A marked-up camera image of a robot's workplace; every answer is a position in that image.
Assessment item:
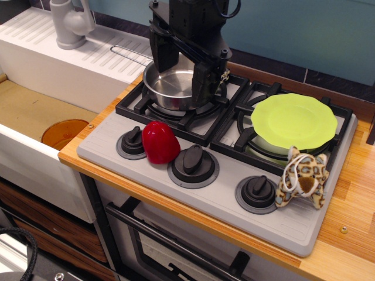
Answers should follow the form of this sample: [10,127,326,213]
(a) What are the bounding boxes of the black braided cable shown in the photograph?
[0,227,39,281]

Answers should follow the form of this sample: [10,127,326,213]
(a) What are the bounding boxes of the black burner grate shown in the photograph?
[115,74,250,146]
[209,80,354,193]

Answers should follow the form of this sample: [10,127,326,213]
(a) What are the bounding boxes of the wooden drawer front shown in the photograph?
[1,179,117,280]

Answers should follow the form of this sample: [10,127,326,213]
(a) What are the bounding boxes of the left black burner grate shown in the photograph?
[115,74,250,146]

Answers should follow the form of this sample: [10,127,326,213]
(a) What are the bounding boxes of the stuffed cheetah toy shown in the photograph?
[275,146,329,210]

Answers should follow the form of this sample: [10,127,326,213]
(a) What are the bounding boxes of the stainless steel pot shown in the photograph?
[110,44,228,111]

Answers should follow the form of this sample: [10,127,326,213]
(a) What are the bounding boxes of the oven door with window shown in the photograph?
[97,182,304,280]

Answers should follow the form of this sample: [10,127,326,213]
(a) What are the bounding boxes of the red plastic pepper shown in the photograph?
[142,121,180,164]

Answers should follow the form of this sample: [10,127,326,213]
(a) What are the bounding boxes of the grey toy stove top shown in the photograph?
[76,76,359,258]

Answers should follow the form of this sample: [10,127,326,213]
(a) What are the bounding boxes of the lime green plate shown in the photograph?
[251,93,338,150]

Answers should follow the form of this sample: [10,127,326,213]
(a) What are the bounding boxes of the right black stove knob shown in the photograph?
[235,176,277,215]

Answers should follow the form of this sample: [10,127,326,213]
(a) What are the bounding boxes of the white toy sink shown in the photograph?
[1,8,151,223]

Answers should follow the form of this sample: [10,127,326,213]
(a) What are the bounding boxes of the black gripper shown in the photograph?
[149,1,233,108]

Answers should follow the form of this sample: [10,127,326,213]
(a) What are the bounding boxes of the grey toy faucet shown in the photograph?
[50,0,96,50]

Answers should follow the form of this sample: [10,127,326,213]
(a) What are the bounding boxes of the left black stove knob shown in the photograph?
[116,126,146,160]

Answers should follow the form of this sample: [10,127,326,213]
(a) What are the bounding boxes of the right black burner grate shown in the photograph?
[209,80,354,193]

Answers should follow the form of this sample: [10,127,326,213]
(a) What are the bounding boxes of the middle black stove knob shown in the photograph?
[167,145,220,189]

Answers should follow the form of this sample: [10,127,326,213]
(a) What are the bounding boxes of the black oven door handle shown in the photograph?
[105,203,250,280]

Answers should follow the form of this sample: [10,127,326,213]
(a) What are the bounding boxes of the black stove knob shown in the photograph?
[116,126,146,160]
[235,176,277,215]
[167,145,220,189]

